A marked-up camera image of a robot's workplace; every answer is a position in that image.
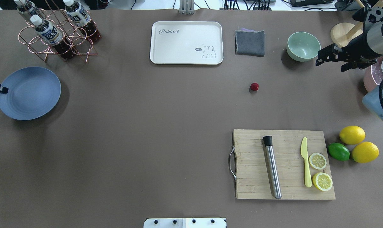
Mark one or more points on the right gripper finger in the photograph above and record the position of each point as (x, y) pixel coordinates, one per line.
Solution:
(331, 49)
(323, 58)

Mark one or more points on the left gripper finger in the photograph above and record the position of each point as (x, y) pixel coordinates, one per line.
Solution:
(3, 90)

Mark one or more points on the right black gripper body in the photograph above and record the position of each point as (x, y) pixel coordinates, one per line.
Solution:
(358, 50)

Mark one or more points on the blue plate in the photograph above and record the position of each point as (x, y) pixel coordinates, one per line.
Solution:
(33, 92)

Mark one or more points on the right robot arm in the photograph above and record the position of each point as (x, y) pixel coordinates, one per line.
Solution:
(374, 99)

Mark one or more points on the red strawberry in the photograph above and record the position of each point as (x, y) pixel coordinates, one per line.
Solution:
(254, 86)

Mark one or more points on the pink plastic bowl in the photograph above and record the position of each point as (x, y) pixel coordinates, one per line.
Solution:
(373, 75)

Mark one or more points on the mint green bowl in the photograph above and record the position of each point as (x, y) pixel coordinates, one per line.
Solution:
(302, 46)

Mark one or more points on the tea bottle front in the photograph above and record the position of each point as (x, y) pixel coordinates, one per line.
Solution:
(50, 34)

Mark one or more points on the tea bottle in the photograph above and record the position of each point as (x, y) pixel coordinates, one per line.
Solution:
(50, 34)
(82, 19)
(27, 9)

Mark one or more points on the whole yellow lemon upper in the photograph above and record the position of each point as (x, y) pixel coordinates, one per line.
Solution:
(352, 135)

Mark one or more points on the whole yellow lemon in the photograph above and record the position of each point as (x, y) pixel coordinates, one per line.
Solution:
(352, 135)
(365, 152)

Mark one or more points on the folded grey cloth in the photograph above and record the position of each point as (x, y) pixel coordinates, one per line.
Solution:
(250, 42)

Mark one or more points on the tea bottle back left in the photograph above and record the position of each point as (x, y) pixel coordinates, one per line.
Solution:
(27, 9)

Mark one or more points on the green lime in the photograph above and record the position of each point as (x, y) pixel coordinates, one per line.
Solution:
(339, 151)

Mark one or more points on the whole yellow lemon lower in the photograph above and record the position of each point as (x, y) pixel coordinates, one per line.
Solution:
(365, 152)

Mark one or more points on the lemon half upper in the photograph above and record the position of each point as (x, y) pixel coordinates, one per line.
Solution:
(317, 161)

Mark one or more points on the lemon half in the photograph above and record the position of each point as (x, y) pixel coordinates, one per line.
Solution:
(322, 181)
(317, 161)

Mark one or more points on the steel muddler black tip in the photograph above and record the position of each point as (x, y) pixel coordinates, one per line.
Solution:
(275, 185)

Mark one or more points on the tea bottle back right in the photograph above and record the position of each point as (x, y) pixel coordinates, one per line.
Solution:
(82, 19)

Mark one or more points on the lemon half lower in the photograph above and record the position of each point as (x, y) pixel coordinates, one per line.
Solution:
(322, 181)

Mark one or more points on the yellow plastic knife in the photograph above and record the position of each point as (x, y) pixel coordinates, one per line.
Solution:
(304, 154)

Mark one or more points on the cream rabbit tray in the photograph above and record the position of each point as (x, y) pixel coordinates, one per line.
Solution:
(186, 43)

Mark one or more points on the copper wire bottle rack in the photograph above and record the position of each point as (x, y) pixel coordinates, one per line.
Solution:
(81, 46)

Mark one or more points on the grey metal camera post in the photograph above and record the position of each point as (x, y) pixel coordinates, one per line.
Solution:
(186, 7)

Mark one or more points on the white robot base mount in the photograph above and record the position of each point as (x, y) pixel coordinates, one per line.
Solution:
(185, 223)

